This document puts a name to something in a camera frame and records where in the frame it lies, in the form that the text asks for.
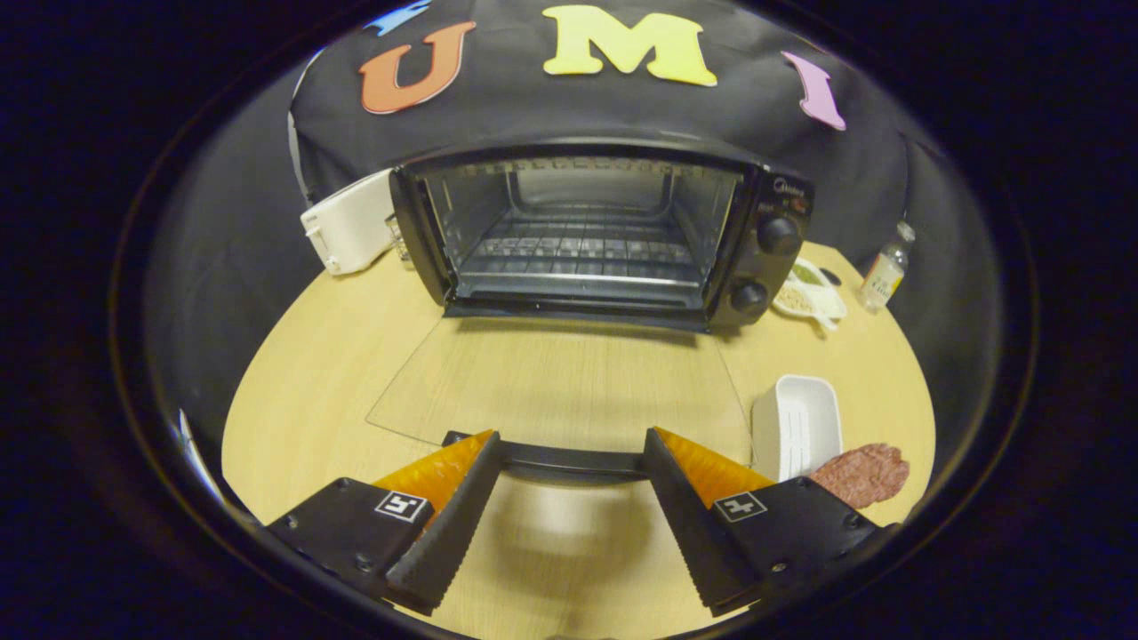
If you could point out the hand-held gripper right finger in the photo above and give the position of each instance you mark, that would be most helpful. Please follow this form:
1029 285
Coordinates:
689 524

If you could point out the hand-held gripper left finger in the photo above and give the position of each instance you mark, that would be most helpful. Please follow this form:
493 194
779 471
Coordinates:
453 533

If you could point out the red meat patty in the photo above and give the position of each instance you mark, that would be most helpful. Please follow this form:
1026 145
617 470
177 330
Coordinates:
862 474

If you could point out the black toaster oven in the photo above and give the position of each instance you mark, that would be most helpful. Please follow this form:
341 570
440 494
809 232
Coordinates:
778 236

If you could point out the white bread toaster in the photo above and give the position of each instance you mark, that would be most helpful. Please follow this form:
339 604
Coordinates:
351 222

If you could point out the white rectangular tray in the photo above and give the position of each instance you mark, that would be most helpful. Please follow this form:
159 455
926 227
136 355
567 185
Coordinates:
800 427

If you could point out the white divided dish with grains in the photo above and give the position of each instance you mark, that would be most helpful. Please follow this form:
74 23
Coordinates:
813 298

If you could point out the small black cap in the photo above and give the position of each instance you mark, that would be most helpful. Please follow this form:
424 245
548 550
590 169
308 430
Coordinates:
831 277

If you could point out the small clear container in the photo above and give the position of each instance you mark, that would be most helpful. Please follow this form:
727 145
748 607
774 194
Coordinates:
396 236

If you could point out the small clear glass bottle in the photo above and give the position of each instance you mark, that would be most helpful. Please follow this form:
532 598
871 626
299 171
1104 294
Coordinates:
885 276

